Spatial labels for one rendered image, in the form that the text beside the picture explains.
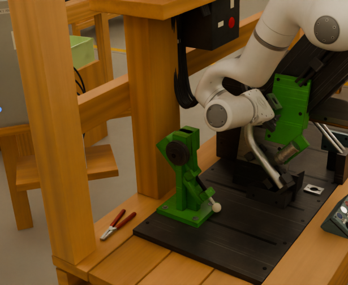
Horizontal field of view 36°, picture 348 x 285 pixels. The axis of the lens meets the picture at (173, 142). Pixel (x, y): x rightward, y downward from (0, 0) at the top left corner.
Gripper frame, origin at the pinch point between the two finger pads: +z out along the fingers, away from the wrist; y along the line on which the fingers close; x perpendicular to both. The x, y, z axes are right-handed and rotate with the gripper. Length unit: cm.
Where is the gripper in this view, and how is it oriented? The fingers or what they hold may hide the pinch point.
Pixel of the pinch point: (267, 105)
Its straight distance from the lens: 163.4
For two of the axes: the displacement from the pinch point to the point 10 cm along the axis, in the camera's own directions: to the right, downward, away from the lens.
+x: -6.6, 5.2, 5.4
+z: 5.6, -1.4, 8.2
